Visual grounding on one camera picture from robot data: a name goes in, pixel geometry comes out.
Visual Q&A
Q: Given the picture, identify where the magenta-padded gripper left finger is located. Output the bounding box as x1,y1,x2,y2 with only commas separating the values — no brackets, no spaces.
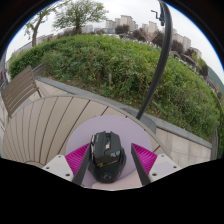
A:
41,142,93,186

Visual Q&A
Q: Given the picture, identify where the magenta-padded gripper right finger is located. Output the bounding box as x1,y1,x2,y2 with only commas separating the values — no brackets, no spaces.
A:
130,143,183,186

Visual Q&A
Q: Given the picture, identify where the black computer mouse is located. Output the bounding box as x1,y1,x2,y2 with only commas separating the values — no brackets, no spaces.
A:
87,131,128,184

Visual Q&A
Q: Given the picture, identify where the lilac mouse pad with wrist rest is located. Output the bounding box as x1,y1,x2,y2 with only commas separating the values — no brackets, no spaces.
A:
64,115,154,192

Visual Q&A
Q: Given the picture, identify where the slatted brown outdoor chair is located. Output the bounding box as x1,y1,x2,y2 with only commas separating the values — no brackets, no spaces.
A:
0,65,43,118

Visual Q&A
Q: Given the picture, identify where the dark curved umbrella pole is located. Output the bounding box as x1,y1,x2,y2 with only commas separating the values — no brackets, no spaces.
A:
135,0,173,121

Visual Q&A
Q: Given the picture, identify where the group of apartment buildings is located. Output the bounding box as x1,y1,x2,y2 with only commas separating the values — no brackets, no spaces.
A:
104,14,203,60

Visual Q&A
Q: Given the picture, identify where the thin sparse tree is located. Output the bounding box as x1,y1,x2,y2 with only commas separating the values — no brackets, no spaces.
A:
23,2,62,48

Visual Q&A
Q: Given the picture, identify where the broad leafy tree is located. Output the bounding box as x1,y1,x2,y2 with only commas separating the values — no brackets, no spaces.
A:
51,0,110,35

